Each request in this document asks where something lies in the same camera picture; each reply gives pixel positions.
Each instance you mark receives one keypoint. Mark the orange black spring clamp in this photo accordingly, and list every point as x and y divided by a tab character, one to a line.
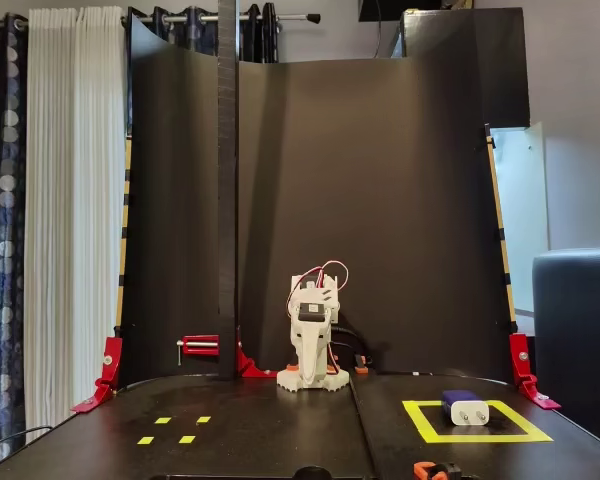
361	364
430	471

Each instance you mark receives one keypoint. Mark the red backdrop corner bracket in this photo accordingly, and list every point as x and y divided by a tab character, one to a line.
111	365
521	365

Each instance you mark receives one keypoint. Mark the red pole base bracket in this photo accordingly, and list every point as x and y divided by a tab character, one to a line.
247	367

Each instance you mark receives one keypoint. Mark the white fixed gripper finger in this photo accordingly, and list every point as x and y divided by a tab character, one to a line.
306	365

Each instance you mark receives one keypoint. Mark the yellow black striped stick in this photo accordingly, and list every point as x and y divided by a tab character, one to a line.
500	225
125	225

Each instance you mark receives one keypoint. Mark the yellow tape square outline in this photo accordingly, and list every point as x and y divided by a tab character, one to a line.
480	438

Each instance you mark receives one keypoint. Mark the silver curtain rod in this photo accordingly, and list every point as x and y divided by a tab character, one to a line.
295	18

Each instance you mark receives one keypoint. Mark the black curved backdrop sheet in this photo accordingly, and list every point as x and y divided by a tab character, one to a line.
380	200

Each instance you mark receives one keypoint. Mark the dark blue dotted curtain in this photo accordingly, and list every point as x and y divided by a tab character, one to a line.
7	225
200	40

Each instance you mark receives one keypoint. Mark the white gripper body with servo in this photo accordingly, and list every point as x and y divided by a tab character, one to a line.
307	345

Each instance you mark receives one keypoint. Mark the black ribbed vertical pole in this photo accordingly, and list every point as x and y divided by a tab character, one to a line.
227	200

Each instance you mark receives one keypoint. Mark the red screw clamp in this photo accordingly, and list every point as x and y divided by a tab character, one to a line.
200	345

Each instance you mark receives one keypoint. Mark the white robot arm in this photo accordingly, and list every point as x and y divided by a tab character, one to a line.
331	290

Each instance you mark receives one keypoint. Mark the white moving gripper finger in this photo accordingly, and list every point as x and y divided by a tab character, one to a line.
319	362

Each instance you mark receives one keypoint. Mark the orange base clamp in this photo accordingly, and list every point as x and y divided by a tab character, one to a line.
334	369
292	368

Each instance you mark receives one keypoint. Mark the small yellow tape marker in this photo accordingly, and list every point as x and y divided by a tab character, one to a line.
145	440
204	420
186	439
163	420

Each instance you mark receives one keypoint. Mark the white pleated curtain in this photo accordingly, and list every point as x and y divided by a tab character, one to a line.
75	225

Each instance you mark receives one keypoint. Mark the blue white charger plug block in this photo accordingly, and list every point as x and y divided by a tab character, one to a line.
467	412

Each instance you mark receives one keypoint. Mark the white cabinet door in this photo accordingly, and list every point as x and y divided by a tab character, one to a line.
525	210

